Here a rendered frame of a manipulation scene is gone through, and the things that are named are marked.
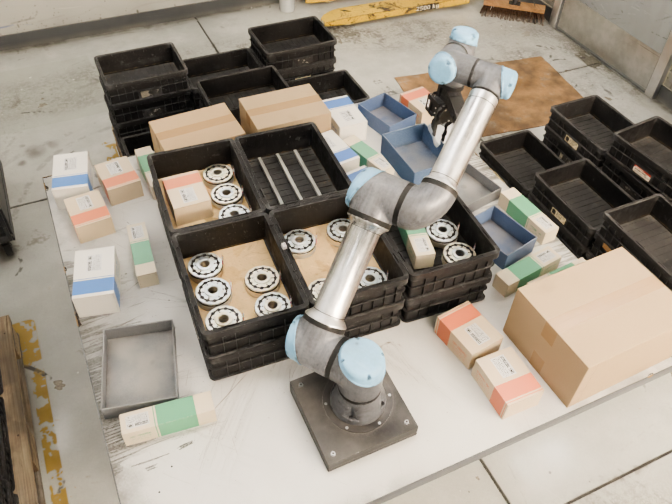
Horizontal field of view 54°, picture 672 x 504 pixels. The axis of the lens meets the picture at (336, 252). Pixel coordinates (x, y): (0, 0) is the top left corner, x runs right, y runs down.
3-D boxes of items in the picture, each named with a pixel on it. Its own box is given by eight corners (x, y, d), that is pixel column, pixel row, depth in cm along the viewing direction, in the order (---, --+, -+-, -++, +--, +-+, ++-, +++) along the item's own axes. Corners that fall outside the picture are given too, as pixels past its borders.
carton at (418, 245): (393, 216, 216) (395, 203, 212) (411, 214, 217) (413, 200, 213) (413, 269, 200) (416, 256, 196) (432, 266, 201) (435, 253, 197)
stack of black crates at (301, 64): (314, 86, 394) (315, 15, 362) (335, 112, 376) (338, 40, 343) (251, 100, 382) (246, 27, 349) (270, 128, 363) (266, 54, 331)
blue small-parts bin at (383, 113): (415, 127, 273) (417, 113, 268) (388, 140, 267) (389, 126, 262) (383, 105, 284) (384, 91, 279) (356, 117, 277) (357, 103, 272)
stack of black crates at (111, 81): (184, 114, 370) (172, 41, 337) (199, 144, 351) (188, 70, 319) (112, 130, 357) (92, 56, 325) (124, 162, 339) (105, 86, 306)
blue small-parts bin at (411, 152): (456, 178, 194) (459, 159, 189) (412, 191, 190) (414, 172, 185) (421, 140, 207) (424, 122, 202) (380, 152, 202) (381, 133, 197)
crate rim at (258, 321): (311, 311, 178) (311, 306, 176) (202, 342, 170) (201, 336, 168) (267, 216, 203) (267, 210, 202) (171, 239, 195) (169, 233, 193)
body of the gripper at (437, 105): (445, 107, 197) (454, 71, 189) (459, 123, 192) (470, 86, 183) (423, 110, 194) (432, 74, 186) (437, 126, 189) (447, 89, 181)
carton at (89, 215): (68, 215, 230) (63, 199, 225) (102, 204, 235) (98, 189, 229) (80, 244, 221) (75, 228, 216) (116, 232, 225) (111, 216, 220)
